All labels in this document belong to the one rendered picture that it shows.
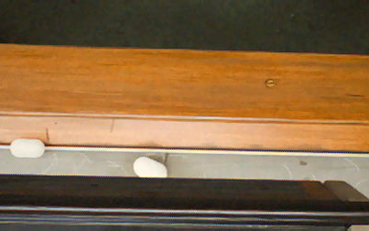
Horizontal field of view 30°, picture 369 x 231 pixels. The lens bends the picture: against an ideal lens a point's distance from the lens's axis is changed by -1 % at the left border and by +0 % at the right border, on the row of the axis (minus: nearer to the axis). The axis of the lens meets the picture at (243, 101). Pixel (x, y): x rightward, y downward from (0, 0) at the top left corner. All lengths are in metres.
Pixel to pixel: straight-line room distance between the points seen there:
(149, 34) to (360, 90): 1.03
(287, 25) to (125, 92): 1.06
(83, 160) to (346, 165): 0.28
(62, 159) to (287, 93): 0.25
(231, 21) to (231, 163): 1.05
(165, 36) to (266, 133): 1.02
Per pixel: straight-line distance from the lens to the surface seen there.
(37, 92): 0.77
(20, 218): 0.33
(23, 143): 0.75
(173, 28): 1.74
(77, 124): 0.75
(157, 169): 0.71
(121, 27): 1.75
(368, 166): 0.76
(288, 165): 0.74
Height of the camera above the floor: 1.41
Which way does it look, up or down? 60 degrees down
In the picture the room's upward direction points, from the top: 8 degrees clockwise
